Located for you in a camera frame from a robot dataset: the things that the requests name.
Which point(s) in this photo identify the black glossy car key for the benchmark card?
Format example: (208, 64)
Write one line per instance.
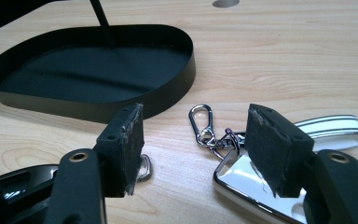
(15, 186)

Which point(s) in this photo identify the black oval tray with post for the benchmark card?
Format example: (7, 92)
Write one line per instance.
(99, 74)

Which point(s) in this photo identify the white car key chrome edge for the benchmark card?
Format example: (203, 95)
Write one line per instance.
(245, 180)

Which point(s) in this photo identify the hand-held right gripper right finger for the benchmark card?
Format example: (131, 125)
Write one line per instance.
(270, 149)

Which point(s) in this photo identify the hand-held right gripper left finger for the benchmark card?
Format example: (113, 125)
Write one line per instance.
(118, 152)

